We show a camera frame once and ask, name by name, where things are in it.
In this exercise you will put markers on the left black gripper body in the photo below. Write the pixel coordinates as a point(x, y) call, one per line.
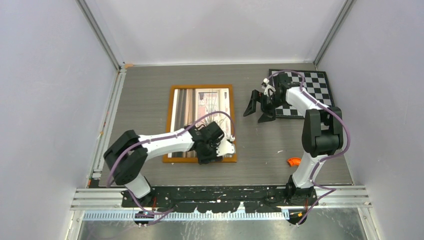
point(208, 153)

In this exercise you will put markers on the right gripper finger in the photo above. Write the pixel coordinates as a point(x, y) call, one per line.
point(267, 116)
point(252, 104)

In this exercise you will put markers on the wooden picture frame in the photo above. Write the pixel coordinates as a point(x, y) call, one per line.
point(188, 103)

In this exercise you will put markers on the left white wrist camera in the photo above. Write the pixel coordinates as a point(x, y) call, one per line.
point(226, 147)

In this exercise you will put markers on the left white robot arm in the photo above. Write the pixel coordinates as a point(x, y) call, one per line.
point(127, 155)

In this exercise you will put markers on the orange curved plastic piece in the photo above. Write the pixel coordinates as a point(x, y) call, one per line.
point(294, 161)

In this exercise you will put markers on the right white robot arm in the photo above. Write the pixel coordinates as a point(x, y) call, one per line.
point(322, 133)

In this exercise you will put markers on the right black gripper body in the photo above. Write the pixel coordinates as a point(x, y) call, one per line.
point(268, 104)

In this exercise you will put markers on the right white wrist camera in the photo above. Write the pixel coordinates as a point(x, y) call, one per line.
point(268, 88)

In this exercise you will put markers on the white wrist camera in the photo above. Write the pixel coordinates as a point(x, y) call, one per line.
point(226, 147)
point(268, 88)

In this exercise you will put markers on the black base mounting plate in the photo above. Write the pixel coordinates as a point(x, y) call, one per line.
point(222, 199)

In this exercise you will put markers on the black white chessboard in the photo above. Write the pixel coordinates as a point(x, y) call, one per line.
point(317, 85)

